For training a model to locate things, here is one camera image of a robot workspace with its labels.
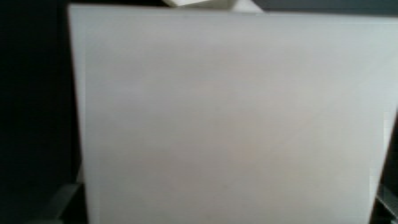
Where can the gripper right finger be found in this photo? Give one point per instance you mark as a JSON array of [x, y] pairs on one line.
[[384, 214]]

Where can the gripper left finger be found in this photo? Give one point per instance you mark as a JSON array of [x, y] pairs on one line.
[[66, 209]]

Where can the white cabinet body box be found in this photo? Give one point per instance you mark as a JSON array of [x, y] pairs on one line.
[[237, 108]]

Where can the white cabinet top block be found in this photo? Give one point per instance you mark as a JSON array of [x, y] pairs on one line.
[[228, 5]]

